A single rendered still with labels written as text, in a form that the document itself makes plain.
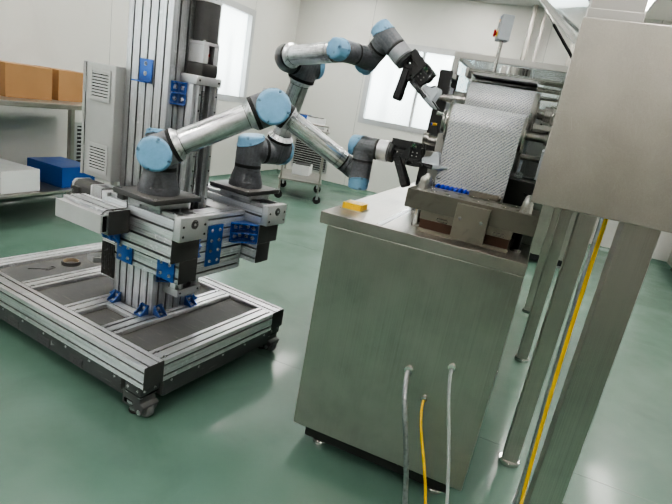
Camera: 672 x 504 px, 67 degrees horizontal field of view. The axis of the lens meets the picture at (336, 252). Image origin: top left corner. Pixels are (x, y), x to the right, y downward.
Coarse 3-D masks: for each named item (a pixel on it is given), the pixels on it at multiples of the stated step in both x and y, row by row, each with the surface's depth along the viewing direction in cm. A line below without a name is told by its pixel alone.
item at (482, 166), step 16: (448, 144) 173; (464, 144) 171; (480, 144) 169; (496, 144) 167; (448, 160) 174; (464, 160) 172; (480, 160) 170; (496, 160) 168; (512, 160) 166; (448, 176) 175; (464, 176) 173; (480, 176) 171; (496, 176) 169; (496, 192) 170
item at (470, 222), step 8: (456, 208) 155; (464, 208) 154; (472, 208) 153; (480, 208) 152; (456, 216) 155; (464, 216) 154; (472, 216) 153; (480, 216) 152; (488, 216) 152; (456, 224) 156; (464, 224) 155; (472, 224) 154; (480, 224) 153; (456, 232) 156; (464, 232) 155; (472, 232) 154; (480, 232) 153; (464, 240) 156; (472, 240) 155; (480, 240) 154
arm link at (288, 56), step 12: (288, 48) 197; (300, 48) 191; (312, 48) 185; (324, 48) 180; (336, 48) 172; (348, 48) 174; (360, 48) 178; (276, 60) 203; (288, 60) 198; (300, 60) 193; (312, 60) 188; (324, 60) 183; (336, 60) 177; (348, 60) 177; (360, 60) 179; (288, 72) 209
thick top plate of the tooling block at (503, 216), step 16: (416, 192) 160; (432, 192) 160; (448, 192) 166; (416, 208) 161; (432, 208) 160; (448, 208) 158; (496, 208) 152; (512, 208) 157; (496, 224) 153; (512, 224) 151; (528, 224) 150
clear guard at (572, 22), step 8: (544, 0) 234; (552, 0) 217; (560, 0) 203; (568, 0) 190; (576, 0) 179; (584, 0) 169; (552, 8) 230; (560, 8) 214; (568, 8) 200; (576, 8) 187; (584, 8) 176; (560, 16) 226; (568, 16) 210; (576, 16) 197; (584, 16) 185; (568, 24) 222; (576, 24) 207; (576, 32) 218
